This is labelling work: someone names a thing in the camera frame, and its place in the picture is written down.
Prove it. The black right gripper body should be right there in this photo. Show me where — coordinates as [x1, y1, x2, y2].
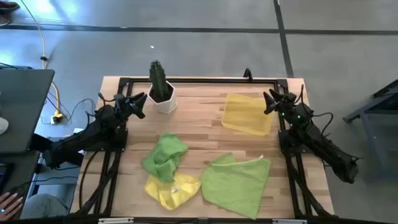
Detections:
[275, 91, 299, 114]

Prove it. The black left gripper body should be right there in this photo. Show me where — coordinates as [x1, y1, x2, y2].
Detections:
[113, 93, 137, 121]

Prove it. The green microfiber towel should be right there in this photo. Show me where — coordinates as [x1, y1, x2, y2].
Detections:
[200, 152, 272, 220]
[141, 132, 190, 184]

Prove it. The yellow microfiber towel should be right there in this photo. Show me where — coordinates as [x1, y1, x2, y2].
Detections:
[144, 170, 202, 212]

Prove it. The yellow translucent plastic basket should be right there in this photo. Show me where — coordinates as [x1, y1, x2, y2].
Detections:
[221, 93, 274, 137]

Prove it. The white faceted plant pot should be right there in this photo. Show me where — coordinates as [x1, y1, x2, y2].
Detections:
[147, 80, 178, 114]

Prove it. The green cactus plant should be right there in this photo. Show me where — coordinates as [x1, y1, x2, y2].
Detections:
[149, 60, 171, 100]

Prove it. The yellow power plug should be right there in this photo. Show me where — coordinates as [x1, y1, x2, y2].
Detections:
[51, 111, 65, 124]

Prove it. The blue-grey metal table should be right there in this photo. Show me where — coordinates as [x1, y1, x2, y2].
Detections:
[343, 79, 398, 183]

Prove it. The black desk crossbar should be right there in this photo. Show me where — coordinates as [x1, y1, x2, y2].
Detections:
[29, 133, 53, 153]

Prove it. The dark grey desk top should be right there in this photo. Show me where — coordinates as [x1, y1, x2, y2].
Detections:
[0, 68, 56, 155]

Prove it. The person's leg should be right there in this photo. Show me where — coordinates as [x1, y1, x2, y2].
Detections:
[20, 193, 69, 220]

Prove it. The person's hand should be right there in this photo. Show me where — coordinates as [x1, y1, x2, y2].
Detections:
[0, 192, 24, 221]

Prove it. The person's shoe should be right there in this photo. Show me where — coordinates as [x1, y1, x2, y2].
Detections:
[0, 1, 20, 14]

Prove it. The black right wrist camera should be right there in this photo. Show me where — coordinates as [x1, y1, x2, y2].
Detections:
[281, 91, 296, 105]

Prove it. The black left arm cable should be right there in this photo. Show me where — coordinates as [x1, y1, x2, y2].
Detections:
[98, 92, 118, 103]

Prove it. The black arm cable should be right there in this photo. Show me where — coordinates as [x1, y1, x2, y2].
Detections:
[98, 92, 118, 103]
[298, 83, 334, 138]

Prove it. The black floor cable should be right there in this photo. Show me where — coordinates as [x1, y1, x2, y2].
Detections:
[46, 96, 96, 125]

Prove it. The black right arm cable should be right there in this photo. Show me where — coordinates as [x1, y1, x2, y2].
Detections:
[298, 83, 334, 138]

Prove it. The black aluminium table frame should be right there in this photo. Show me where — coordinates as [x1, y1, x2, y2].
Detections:
[72, 77, 335, 218]

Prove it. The yellow floor cable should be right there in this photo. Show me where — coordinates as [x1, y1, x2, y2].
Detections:
[19, 0, 62, 118]

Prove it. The white metal bracket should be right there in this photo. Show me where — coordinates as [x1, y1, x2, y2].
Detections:
[98, 217, 134, 224]
[272, 218, 308, 224]

